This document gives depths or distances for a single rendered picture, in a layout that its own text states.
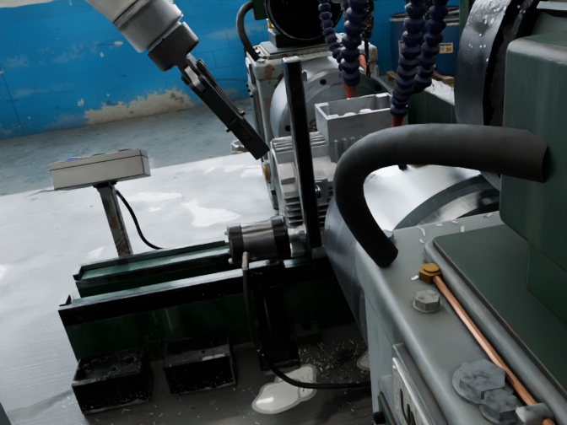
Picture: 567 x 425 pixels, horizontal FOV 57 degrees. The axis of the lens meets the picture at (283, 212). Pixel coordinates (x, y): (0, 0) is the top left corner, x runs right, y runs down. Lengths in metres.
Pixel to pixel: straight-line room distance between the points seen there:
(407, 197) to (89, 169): 0.70
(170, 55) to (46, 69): 5.78
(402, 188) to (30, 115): 6.34
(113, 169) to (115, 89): 5.44
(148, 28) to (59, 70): 5.75
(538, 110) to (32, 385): 0.88
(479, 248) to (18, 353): 0.87
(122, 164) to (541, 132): 0.90
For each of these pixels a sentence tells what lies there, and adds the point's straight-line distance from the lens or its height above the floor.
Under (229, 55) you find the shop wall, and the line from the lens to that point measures 6.36.
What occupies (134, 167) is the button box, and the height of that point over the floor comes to 1.05.
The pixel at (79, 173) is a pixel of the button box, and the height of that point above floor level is 1.05.
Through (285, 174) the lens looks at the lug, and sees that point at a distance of 0.76.
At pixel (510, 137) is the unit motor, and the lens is 0.20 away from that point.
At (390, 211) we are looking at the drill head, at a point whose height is 1.13.
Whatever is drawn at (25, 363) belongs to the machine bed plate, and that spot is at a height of 0.80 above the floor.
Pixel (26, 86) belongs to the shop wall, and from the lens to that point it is 6.66.
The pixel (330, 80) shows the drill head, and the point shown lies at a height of 1.14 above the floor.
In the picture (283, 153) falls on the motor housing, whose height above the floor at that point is 1.10.
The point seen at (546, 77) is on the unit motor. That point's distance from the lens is 0.19.
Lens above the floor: 1.35
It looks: 25 degrees down
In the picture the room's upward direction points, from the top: 8 degrees counter-clockwise
